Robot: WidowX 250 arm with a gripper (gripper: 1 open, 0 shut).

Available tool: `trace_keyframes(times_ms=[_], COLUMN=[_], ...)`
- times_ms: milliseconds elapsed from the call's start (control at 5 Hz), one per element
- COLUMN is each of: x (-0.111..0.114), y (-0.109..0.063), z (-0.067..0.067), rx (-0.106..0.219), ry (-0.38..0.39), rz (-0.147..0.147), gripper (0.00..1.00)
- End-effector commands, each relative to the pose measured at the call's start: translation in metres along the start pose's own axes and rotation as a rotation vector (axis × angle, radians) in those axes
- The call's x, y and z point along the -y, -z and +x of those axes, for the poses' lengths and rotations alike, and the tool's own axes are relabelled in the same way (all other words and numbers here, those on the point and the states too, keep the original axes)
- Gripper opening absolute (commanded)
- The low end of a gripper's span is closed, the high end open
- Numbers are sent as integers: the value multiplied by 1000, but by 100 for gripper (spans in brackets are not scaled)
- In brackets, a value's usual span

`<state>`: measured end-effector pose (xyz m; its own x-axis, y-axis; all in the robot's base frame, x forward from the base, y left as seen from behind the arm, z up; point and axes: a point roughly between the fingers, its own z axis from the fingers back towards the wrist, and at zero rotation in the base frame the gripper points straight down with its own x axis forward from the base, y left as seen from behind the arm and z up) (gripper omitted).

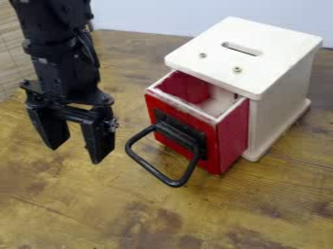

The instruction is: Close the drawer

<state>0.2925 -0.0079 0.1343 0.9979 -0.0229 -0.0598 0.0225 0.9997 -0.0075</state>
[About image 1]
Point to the red wooden drawer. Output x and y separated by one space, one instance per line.
204 111

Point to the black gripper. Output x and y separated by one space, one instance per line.
64 94

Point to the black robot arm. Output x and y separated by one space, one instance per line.
53 26

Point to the white wooden cabinet box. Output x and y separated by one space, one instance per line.
262 62

